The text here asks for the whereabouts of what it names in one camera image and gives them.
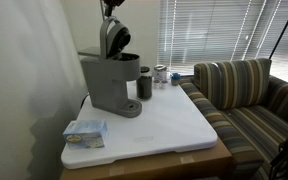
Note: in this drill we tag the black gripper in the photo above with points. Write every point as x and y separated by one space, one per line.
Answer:
110 4

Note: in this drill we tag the grey coffeemaker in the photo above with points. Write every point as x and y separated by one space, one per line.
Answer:
107 74

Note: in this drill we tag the thin metal pole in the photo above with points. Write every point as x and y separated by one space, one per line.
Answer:
102 10

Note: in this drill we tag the clear jar with lid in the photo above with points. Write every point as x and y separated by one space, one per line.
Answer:
160 72

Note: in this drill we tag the white window blinds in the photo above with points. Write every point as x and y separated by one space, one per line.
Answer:
196 31

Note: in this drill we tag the dark glass jar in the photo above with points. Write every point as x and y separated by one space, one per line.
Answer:
144 84

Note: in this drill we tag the white table board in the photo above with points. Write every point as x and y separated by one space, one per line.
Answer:
169 122

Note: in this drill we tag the blue tea box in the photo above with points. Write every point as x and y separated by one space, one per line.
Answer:
86 134

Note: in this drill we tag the striped sofa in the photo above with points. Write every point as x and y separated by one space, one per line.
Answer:
248 109

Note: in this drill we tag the black lamp pole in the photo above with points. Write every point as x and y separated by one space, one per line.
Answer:
279 39

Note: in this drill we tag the cardboard box under board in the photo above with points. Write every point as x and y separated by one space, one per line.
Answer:
213 162

